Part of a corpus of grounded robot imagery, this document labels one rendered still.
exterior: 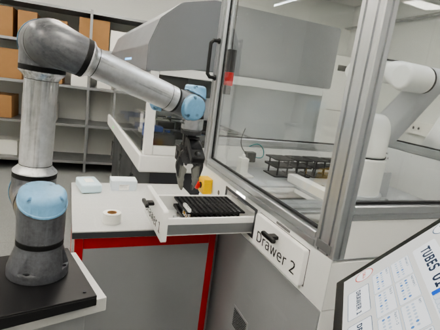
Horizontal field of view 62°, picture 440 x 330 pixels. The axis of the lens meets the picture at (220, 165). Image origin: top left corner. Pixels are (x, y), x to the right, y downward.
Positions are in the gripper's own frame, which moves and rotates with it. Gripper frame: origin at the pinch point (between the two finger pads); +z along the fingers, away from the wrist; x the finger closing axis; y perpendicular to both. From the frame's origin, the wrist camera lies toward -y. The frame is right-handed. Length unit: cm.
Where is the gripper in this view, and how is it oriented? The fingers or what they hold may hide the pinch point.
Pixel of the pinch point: (187, 186)
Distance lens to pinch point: 131.7
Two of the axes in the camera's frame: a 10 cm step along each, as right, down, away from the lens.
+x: -9.2, -0.3, -3.9
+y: -3.7, -2.4, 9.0
